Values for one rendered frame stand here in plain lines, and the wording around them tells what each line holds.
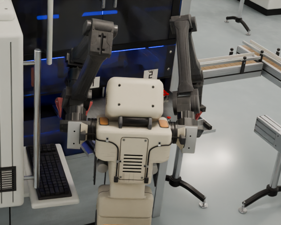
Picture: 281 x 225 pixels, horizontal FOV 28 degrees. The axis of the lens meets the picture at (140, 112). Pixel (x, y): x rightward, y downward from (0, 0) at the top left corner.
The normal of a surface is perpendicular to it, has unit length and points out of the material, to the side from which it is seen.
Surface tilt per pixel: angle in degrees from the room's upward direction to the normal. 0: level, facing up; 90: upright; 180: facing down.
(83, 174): 90
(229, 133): 0
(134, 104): 48
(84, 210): 90
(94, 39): 55
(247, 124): 0
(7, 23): 0
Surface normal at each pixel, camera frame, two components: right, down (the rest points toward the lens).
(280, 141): -0.88, 0.15
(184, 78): -0.22, -0.21
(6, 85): 0.30, 0.49
